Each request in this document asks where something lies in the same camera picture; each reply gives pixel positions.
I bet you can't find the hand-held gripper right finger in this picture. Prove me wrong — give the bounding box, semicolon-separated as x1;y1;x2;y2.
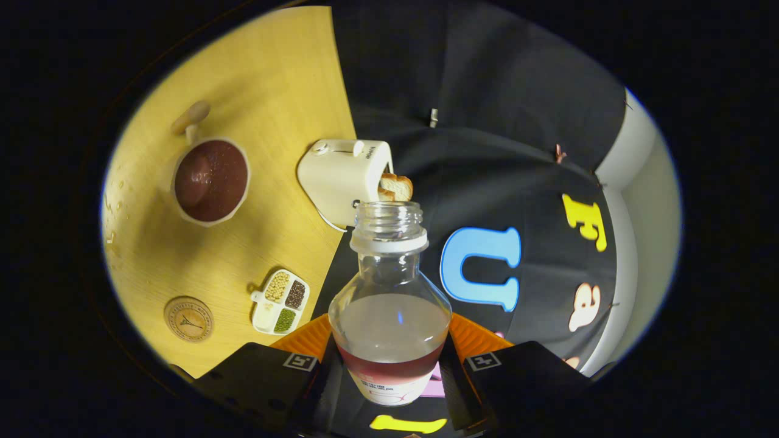
439;313;594;434

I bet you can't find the white toaster cable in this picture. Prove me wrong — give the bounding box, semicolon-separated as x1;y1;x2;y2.
316;207;354;233

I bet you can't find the clear juice bottle red label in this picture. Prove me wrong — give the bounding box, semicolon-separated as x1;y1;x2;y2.
329;201;452;407

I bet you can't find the beige cup wooden handle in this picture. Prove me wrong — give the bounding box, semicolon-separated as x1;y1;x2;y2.
170;100;251;228

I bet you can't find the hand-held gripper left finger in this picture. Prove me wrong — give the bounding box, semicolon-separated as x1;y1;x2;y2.
194;313;341;436

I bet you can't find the round cork coaster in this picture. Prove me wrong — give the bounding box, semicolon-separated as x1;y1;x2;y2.
163;296;214;342

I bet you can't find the wooden table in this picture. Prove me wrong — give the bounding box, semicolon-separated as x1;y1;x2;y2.
102;6;357;379

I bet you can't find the black backdrop cloth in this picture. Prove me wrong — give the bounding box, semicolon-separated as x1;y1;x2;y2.
310;0;627;438

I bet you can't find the white toaster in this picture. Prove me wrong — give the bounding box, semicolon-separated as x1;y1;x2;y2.
297;139;394;227

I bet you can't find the white divided grain dish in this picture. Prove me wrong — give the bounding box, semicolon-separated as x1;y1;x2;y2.
250;269;310;336

